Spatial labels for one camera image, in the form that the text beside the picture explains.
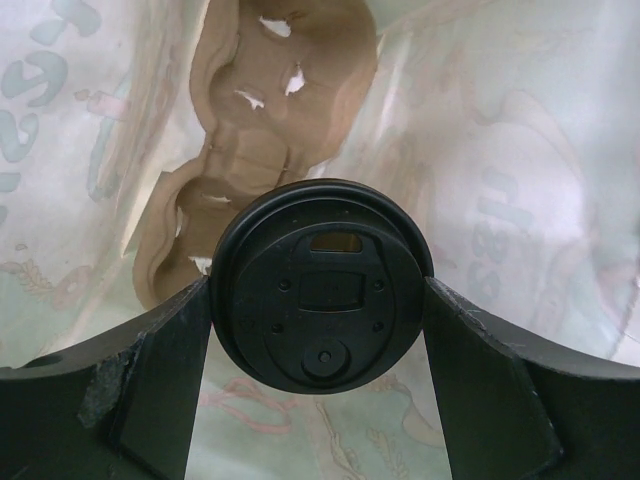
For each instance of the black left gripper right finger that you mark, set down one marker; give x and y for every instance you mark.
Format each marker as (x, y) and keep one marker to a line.
(514, 405)

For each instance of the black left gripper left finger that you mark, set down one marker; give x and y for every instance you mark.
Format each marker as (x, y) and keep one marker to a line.
(120, 405)

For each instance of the black plastic cup lid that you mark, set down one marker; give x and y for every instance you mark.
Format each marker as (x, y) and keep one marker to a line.
(317, 287)

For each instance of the printed green paper bag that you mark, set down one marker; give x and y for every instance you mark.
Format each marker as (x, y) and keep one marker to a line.
(507, 130)

